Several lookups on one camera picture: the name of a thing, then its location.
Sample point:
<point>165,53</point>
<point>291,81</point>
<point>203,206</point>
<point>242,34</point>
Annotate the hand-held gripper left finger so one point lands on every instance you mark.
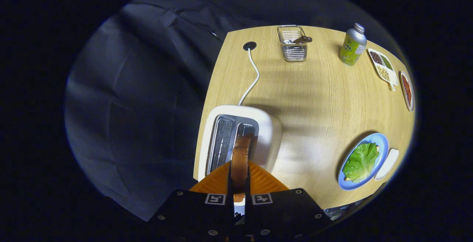
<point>229,186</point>

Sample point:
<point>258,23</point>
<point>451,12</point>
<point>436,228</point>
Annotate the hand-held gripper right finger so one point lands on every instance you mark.
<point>248,188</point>

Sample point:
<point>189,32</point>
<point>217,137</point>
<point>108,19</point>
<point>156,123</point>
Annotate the brown toast slice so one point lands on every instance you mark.
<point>240,160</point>

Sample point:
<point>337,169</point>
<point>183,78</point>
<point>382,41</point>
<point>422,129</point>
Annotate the green lettuce leaf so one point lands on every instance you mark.
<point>360,162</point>

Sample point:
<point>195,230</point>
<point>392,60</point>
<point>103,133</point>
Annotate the cream toaster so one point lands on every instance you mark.
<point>268,131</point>

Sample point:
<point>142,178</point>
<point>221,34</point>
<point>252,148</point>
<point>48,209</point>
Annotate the blue plate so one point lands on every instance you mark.
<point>369,136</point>

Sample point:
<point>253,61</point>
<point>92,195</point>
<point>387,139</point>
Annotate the white rectangular tray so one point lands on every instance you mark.
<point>388,164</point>

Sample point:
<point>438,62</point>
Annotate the silver bottle with green label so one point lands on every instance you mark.
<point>351,48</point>

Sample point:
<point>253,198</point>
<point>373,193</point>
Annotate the pile of soybeans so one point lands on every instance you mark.
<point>383,73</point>

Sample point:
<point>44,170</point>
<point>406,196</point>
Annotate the white plate with meat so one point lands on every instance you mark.
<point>402,99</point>

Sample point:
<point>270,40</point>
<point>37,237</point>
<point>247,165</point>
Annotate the white divided dish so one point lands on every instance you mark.
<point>392,79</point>

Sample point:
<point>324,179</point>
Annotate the pile of black beans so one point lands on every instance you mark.
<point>376,57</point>

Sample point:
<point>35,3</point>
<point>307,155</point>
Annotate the pile of green beans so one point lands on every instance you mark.
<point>387,62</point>

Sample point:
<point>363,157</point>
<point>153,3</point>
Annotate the brown meat piece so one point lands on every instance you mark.
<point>407,88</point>

